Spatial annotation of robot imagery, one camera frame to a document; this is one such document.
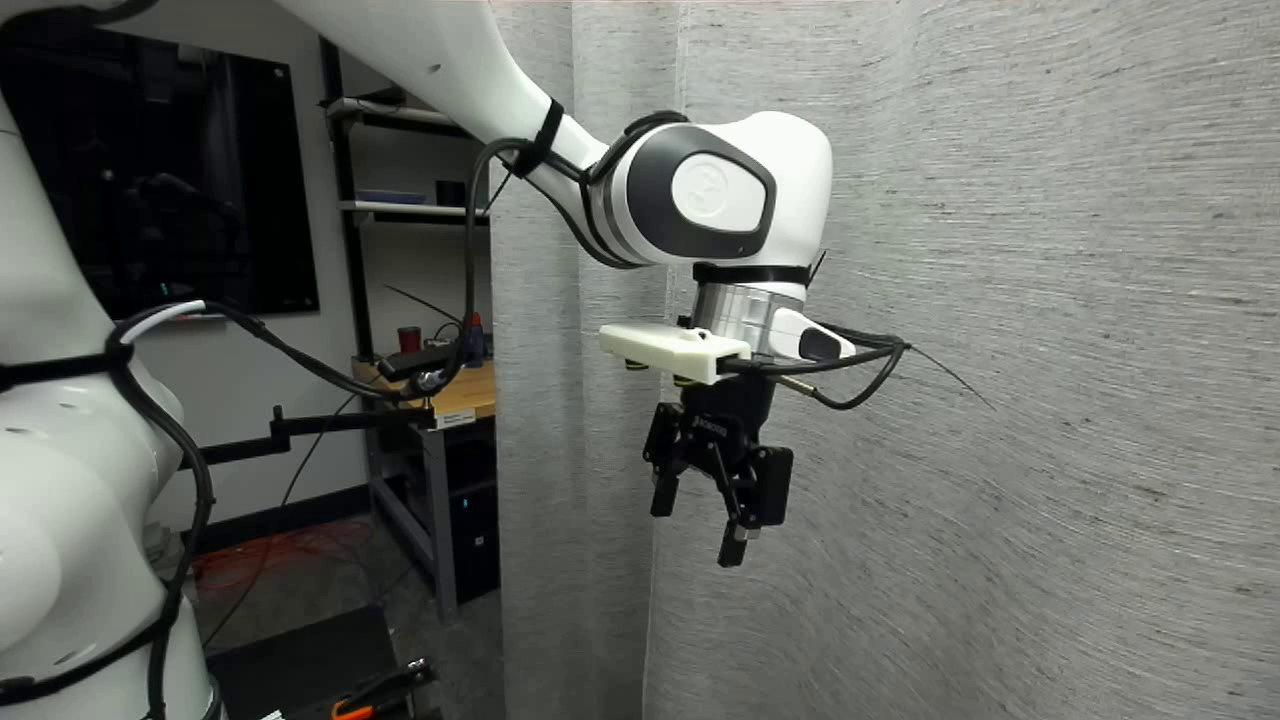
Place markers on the black wall monitor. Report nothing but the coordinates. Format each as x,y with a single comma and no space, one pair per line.
173,171

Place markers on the metal shelving unit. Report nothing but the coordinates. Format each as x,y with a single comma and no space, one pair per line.
386,111

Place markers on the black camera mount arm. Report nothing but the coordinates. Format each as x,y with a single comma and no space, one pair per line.
284,428

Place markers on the white robot base body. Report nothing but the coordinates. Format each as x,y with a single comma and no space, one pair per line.
79,465

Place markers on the wooden top workbench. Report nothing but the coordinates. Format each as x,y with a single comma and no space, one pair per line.
434,487

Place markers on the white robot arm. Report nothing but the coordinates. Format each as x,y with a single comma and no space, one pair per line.
742,204

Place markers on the grey fabric curtain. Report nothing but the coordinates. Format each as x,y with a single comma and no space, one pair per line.
1066,506

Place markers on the black floor box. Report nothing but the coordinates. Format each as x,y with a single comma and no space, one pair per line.
308,671

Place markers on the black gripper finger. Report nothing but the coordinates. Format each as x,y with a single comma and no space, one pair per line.
733,547
667,481

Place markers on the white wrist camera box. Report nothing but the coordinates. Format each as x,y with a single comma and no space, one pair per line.
686,352

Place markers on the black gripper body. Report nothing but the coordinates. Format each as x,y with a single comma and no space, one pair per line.
718,428

